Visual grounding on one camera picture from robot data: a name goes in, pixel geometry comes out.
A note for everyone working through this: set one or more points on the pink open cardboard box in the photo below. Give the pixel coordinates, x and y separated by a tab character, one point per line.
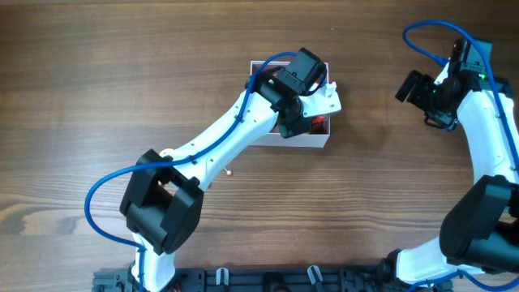
274	139

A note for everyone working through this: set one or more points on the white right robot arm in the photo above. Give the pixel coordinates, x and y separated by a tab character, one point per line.
472	236

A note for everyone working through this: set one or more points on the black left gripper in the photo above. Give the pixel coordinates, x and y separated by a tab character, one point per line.
292	126

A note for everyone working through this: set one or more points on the yellow cat rattle drum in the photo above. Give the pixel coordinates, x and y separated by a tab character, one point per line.
166	152

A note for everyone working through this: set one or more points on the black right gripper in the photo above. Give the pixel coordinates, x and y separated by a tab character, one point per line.
422	82

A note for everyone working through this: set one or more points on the red toy fire truck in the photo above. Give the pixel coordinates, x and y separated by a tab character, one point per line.
319	125

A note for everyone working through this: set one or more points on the white rattle drum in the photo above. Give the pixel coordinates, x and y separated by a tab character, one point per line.
228	173

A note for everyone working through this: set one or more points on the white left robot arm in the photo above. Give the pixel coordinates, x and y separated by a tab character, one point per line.
163	200

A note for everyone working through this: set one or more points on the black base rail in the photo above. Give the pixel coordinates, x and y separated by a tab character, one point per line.
314	278

